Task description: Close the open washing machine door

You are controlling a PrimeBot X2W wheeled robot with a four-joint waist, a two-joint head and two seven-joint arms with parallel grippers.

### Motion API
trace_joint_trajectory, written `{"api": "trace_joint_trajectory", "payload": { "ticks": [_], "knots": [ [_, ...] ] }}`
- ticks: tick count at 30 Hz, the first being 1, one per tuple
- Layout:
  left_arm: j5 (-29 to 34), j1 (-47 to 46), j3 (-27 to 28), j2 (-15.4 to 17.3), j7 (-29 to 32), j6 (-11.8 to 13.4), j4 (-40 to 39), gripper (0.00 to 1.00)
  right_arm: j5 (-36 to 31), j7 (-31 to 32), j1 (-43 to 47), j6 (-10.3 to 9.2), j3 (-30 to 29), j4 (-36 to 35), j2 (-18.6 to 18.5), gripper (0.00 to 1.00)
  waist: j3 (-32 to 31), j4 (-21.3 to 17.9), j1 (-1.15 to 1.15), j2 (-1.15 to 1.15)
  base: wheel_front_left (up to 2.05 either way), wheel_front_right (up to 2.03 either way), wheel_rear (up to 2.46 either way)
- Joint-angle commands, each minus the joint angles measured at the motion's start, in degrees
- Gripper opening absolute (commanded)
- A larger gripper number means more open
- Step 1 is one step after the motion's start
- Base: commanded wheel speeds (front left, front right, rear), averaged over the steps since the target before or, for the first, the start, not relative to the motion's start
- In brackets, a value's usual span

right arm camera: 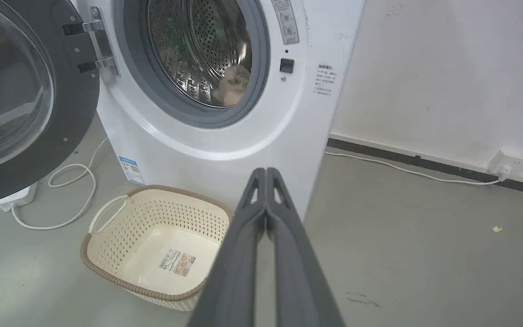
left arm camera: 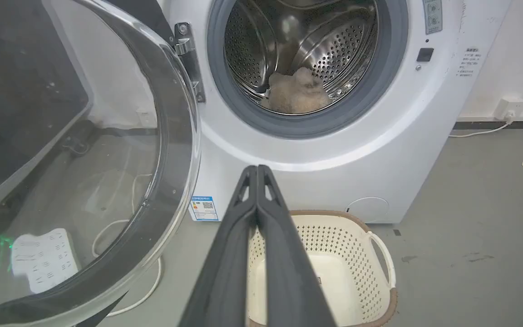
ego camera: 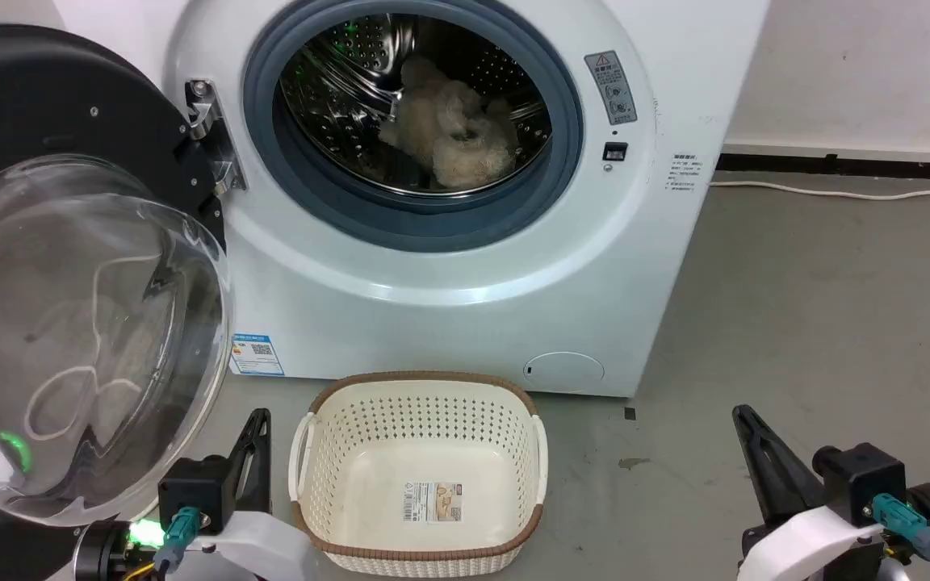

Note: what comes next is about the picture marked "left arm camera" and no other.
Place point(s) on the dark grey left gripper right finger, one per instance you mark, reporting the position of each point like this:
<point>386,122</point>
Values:
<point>288,272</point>

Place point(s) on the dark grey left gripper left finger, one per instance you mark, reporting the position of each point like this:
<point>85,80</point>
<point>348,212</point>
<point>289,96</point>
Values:
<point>225,268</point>

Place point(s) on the white front-load washing machine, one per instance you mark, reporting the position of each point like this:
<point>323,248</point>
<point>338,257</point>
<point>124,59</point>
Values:
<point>379,136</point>

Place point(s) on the transparent washer door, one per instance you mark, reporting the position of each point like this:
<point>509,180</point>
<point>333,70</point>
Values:
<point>107,150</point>

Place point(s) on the chrome door hinge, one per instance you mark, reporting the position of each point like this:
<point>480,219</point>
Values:
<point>189,59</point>

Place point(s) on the blue energy label sticker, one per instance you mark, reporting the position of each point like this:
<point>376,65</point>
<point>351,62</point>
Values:
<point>204,208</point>

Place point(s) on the cream perforated laundry basket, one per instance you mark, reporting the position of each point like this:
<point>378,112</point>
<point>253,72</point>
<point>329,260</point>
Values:
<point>357,268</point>

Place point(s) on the beige fluffy plush toy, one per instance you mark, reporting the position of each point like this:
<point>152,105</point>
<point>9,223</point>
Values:
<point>297,93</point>

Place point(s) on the white power strip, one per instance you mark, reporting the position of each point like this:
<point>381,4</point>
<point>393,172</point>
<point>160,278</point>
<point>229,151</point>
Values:
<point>43,261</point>

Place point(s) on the white wall socket with plug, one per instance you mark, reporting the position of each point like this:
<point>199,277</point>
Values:
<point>510,109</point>

